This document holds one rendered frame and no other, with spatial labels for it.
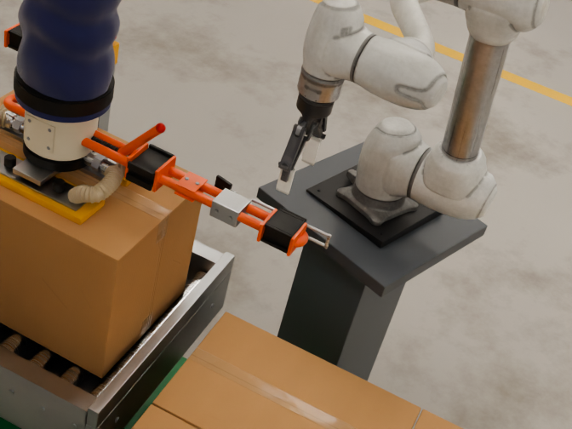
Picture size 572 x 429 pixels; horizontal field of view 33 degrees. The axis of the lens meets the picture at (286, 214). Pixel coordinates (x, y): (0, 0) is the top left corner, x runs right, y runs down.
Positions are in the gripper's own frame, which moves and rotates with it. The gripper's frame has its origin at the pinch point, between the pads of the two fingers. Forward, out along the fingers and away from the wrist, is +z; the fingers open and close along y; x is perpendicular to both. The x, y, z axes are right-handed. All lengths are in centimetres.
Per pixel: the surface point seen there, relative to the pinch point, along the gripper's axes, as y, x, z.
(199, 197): 5.3, -19.0, 13.4
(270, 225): 6.2, -0.9, 11.6
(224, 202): 4.4, -13.2, 12.4
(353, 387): -15, 26, 68
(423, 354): -98, 36, 122
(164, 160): -0.1, -31.5, 12.3
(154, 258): 3.6, -28.2, 38.5
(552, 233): -206, 63, 122
